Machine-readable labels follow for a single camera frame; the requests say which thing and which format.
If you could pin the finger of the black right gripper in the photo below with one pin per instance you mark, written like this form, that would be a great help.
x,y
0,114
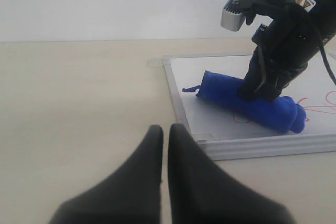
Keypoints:
x,y
273,88
251,83

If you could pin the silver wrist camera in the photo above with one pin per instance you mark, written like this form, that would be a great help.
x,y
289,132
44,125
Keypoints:
x,y
234,14

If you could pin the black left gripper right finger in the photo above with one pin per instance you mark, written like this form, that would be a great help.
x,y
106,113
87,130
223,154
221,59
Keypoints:
x,y
201,192

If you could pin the white board with aluminium frame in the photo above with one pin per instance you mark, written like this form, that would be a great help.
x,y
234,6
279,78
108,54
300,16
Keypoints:
x,y
224,135

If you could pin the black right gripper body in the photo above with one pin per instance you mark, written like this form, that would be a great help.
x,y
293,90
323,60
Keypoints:
x,y
288,43

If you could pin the blue microfiber cloth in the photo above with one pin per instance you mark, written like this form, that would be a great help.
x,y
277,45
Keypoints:
x,y
282,115

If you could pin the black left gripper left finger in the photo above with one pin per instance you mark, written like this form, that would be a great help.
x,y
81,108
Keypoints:
x,y
132,194

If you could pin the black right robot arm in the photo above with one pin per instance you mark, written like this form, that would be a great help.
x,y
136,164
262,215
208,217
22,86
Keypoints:
x,y
323,14

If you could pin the clear tape back left corner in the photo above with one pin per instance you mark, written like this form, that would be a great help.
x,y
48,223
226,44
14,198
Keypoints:
x,y
158,62

